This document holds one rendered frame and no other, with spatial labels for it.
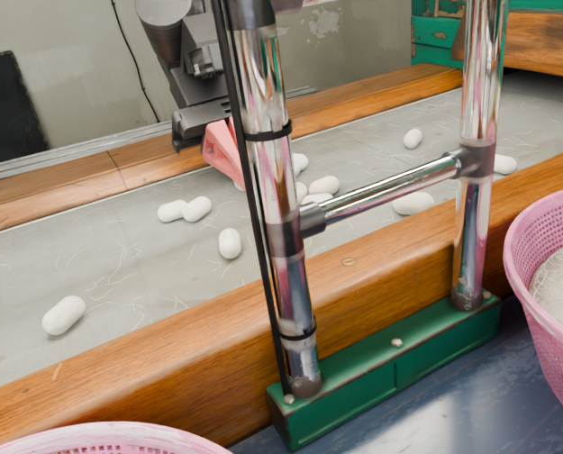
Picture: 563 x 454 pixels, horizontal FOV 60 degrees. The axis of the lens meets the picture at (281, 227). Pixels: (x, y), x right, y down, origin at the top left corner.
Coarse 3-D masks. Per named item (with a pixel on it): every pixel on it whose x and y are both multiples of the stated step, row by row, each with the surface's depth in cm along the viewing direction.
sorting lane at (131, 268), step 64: (384, 128) 68; (448, 128) 65; (512, 128) 62; (128, 192) 60; (192, 192) 58; (448, 192) 50; (0, 256) 50; (64, 256) 49; (128, 256) 47; (192, 256) 46; (256, 256) 44; (0, 320) 41; (128, 320) 38; (0, 384) 34
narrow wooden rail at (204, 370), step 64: (512, 192) 43; (320, 256) 38; (384, 256) 37; (448, 256) 38; (192, 320) 34; (256, 320) 33; (320, 320) 34; (384, 320) 37; (64, 384) 30; (128, 384) 29; (192, 384) 31; (256, 384) 34
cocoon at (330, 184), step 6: (318, 180) 52; (324, 180) 51; (330, 180) 52; (336, 180) 52; (312, 186) 51; (318, 186) 51; (324, 186) 51; (330, 186) 51; (336, 186) 52; (312, 192) 51; (318, 192) 51; (324, 192) 51; (330, 192) 52
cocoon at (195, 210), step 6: (198, 198) 52; (204, 198) 52; (186, 204) 51; (192, 204) 51; (198, 204) 51; (204, 204) 51; (210, 204) 52; (186, 210) 50; (192, 210) 50; (198, 210) 51; (204, 210) 51; (186, 216) 50; (192, 216) 50; (198, 216) 51
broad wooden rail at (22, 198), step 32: (416, 64) 88; (320, 96) 78; (352, 96) 75; (384, 96) 76; (416, 96) 77; (320, 128) 71; (96, 160) 65; (128, 160) 63; (160, 160) 63; (192, 160) 64; (0, 192) 60; (32, 192) 58; (64, 192) 59; (96, 192) 60; (0, 224) 56
